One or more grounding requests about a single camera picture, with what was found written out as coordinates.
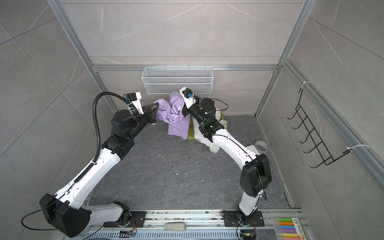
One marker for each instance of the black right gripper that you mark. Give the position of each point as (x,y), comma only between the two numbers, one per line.
(186,111)

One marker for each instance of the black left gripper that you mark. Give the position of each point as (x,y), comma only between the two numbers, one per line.
(149,114)

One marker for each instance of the purple cloth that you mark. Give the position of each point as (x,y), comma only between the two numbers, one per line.
(170,112)

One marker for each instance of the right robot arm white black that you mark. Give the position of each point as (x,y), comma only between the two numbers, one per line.
(256,173)

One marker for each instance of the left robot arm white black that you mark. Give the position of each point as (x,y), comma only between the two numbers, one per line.
(66,211)

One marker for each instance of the cream green printed cloth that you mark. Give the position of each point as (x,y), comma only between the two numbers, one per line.
(224,123)

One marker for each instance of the clear tape roll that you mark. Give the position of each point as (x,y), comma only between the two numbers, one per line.
(261,146)

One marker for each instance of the pack of coloured markers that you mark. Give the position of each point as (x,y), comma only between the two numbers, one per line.
(289,229)

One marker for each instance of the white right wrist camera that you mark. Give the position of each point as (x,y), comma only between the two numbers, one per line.
(188,96)

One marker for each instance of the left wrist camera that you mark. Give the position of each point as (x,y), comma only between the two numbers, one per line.
(135,105)

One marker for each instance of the white wire mesh basket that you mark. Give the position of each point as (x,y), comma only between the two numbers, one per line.
(166,80)

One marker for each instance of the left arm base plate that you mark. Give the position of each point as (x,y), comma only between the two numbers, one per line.
(135,219)

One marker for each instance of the grey remote on rail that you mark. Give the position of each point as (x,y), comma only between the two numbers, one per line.
(175,227)

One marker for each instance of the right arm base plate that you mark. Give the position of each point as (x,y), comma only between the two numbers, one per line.
(236,218)

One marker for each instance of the black wire hook rack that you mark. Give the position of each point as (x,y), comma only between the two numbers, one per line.
(313,136)

